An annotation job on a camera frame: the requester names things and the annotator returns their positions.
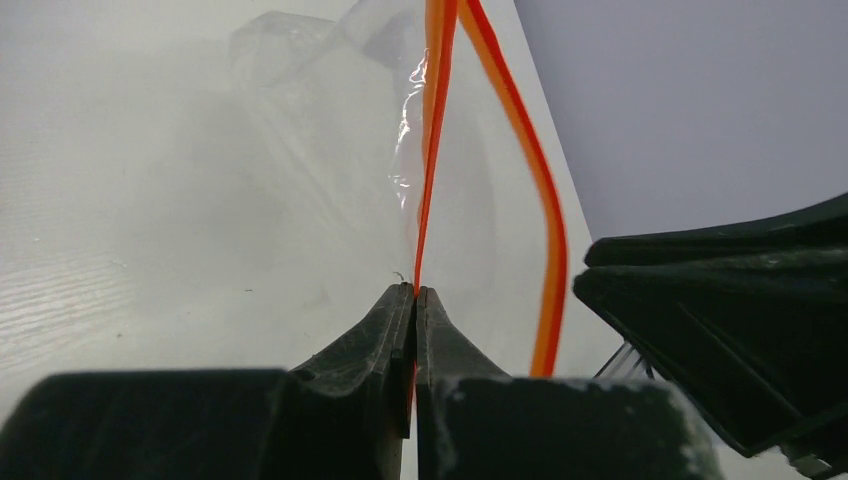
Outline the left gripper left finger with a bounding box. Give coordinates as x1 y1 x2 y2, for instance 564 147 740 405
1 283 415 479

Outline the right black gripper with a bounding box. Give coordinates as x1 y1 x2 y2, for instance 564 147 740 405
573 196 847 479

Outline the clear zip top bag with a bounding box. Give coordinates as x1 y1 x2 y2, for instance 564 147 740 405
0 0 624 379

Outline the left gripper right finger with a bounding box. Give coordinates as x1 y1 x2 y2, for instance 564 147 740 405
415 287 722 479

